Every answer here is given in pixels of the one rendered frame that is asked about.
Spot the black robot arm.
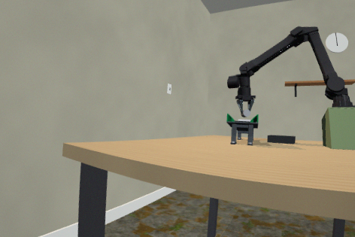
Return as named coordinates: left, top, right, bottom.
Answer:
left=227, top=26, right=355, bottom=108

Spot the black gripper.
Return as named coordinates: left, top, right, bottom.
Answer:
left=235, top=86, right=256, bottom=114

